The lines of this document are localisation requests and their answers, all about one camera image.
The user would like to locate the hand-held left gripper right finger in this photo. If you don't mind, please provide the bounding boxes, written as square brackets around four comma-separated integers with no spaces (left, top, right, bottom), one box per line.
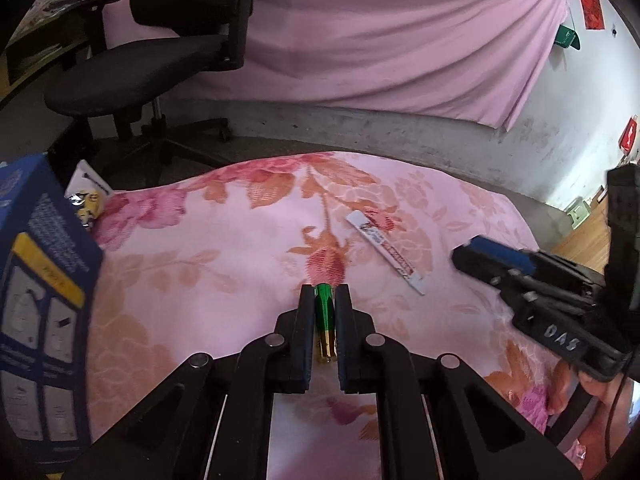
[336,284,583,480]

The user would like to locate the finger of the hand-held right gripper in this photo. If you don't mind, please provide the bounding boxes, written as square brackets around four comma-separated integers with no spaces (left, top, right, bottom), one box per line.
[470,235,540,274]
[451,244,532,302]

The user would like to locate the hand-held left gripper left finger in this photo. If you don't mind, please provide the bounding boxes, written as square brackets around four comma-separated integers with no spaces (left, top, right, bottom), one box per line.
[65,284,318,480]

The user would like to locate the green gold battery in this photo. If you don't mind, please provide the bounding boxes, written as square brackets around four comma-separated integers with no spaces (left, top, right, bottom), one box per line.
[314,284,338,363]

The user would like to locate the white toothpaste tube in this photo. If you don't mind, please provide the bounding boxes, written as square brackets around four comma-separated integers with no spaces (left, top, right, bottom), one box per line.
[346,211,427,296]

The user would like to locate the person's right hand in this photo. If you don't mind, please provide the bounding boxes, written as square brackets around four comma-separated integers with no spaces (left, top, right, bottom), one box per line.
[577,374,640,463]

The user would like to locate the white plastic stool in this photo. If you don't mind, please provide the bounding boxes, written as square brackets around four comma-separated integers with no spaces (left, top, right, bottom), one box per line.
[567,185,608,222]

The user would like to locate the pink floral tablecloth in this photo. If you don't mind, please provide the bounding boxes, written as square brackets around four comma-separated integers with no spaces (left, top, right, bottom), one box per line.
[85,151,581,480]

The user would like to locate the red hanging ornament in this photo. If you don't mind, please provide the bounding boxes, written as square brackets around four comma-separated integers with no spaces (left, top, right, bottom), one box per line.
[619,116,640,151]

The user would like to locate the green hat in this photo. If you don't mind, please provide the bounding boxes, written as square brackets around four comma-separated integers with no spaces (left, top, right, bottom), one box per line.
[552,24,582,51]

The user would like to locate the pink curtain cloth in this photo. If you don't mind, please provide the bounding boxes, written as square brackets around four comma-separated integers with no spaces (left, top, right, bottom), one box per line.
[92,0,571,131]

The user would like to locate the red paper poster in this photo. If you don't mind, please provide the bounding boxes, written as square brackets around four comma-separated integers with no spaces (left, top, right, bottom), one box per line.
[576,0,606,31]

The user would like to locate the blue cardboard box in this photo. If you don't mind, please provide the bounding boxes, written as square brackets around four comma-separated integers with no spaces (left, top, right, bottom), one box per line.
[0,154,104,476]

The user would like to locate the white yellow black packet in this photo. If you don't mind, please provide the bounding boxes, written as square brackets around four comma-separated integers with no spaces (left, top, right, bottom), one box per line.
[64,160,115,231]

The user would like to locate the black office chair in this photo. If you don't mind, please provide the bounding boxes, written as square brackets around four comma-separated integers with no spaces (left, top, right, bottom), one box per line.
[44,0,276,186]

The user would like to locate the cluttered desk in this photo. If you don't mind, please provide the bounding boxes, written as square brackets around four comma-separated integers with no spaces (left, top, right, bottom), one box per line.
[0,0,108,101]

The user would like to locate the black cable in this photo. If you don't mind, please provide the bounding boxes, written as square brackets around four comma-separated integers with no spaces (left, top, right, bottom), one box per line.
[602,375,632,461]

